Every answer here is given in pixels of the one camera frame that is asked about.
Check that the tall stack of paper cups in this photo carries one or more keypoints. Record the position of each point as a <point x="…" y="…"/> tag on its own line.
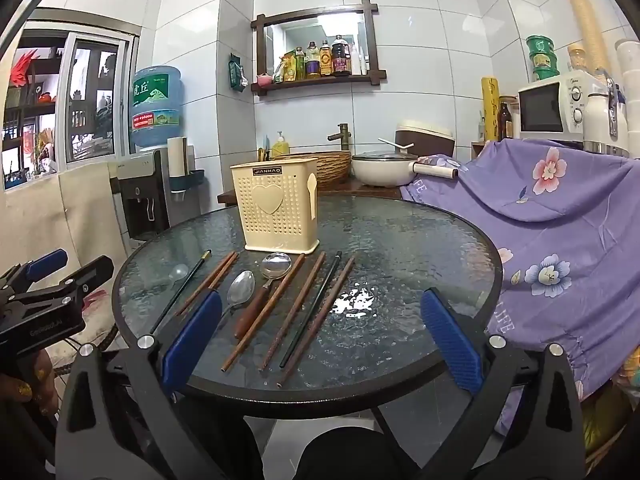
<point x="585" y="20"/>

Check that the pink small bowl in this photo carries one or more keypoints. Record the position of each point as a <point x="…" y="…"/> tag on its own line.
<point x="263" y="79"/>

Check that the green wall packet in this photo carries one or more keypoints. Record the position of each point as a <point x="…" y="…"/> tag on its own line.
<point x="236" y="72"/>

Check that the yellow seasoning packet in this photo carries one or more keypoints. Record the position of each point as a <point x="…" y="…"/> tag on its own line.
<point x="289" y="67"/>

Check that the printed round stool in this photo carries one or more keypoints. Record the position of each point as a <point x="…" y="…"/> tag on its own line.
<point x="97" y="310"/>

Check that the green glass bottle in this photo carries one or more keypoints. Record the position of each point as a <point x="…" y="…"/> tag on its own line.
<point x="299" y="65"/>

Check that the brown glass bottle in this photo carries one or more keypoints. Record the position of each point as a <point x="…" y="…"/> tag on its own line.
<point x="505" y="125"/>

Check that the plain black chopstick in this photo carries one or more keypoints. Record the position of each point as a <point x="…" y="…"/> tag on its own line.
<point x="312" y="307"/>

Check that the cream plastic utensil holder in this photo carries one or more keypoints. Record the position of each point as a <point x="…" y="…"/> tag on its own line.
<point x="260" y="230"/>

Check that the round glass table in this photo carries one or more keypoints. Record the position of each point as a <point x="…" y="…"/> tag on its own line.
<point x="400" y="270"/>

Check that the white rice paddle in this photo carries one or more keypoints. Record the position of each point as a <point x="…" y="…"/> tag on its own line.
<point x="395" y="144"/>

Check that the stack of white cups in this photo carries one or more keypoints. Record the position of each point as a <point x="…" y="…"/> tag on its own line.
<point x="629" y="90"/>

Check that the wooden crate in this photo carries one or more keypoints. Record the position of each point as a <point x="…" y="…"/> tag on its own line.
<point x="479" y="151"/>

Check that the brown wooden chopstick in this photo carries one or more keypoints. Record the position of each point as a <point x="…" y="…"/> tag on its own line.
<point x="205" y="282"/>
<point x="320" y="315"/>
<point x="225" y="271"/>
<point x="265" y="310"/>
<point x="295" y="307"/>

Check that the translucent spoon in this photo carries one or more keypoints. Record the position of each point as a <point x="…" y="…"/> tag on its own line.
<point x="179" y="271"/>

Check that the white paper cup tube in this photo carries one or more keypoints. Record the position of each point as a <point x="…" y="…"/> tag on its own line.
<point x="176" y="157"/>

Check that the beige cloth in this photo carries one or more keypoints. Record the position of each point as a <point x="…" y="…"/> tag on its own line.
<point x="50" y="220"/>

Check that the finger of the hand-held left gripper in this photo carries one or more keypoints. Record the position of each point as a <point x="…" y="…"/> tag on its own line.
<point x="47" y="262"/>
<point x="87" y="275"/>

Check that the brown and white rice cooker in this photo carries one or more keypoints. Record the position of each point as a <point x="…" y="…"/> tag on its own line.
<point x="430" y="142"/>

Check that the grey water dispenser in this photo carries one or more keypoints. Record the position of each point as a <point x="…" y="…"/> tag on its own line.
<point x="145" y="195"/>

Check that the yellow roll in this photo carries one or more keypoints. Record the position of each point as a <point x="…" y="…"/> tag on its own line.
<point x="490" y="110"/>

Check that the white pan with lid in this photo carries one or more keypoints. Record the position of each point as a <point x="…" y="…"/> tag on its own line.
<point x="380" y="172"/>

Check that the white squeeze bottle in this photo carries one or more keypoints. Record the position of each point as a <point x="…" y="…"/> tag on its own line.
<point x="356" y="62"/>

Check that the person's dark trouser leg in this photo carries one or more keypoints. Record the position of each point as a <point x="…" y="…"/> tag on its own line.
<point x="345" y="455"/>

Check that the small metal spoon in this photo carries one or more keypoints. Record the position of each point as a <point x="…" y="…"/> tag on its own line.
<point x="241" y="287"/>

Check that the black chopstick with gold band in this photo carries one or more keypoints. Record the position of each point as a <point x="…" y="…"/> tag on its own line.
<point x="185" y="287"/>

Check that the purple floral cloth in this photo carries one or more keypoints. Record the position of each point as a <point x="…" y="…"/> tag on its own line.
<point x="550" y="220"/>

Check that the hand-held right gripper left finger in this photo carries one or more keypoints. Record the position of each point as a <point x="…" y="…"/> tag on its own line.
<point x="192" y="342"/>

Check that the blue water jug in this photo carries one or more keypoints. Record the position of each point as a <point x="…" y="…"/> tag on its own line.
<point x="157" y="105"/>

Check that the amber oil bottle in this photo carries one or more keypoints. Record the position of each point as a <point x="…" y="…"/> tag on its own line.
<point x="326" y="60"/>

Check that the small clear bottle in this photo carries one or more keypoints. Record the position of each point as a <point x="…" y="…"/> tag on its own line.
<point x="481" y="130"/>

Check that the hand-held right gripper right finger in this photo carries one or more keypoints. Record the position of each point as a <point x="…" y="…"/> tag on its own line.
<point x="452" y="342"/>

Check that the dark soy sauce bottle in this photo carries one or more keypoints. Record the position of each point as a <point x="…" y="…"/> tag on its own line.
<point x="341" y="57"/>

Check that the person's left hand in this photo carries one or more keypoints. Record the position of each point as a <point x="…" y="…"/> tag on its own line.
<point x="42" y="380"/>

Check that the green instant noodle bowl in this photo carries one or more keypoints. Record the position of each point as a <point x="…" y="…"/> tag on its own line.
<point x="541" y="44"/>
<point x="544" y="60"/>
<point x="545" y="74"/>

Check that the woven basket basin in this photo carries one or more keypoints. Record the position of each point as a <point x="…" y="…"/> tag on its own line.
<point x="332" y="167"/>

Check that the white microwave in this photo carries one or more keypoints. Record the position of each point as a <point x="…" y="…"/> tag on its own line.
<point x="542" y="107"/>

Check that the bronze faucet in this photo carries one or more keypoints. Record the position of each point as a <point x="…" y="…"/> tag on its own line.
<point x="344" y="135"/>

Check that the purple label bottle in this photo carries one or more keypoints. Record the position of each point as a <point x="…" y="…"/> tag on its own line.
<point x="313" y="62"/>

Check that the sliding glass window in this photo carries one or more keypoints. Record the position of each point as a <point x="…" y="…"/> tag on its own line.
<point x="85" y="100"/>

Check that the wooden mirror wall shelf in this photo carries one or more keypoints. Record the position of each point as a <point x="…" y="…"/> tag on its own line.
<point x="372" y="45"/>

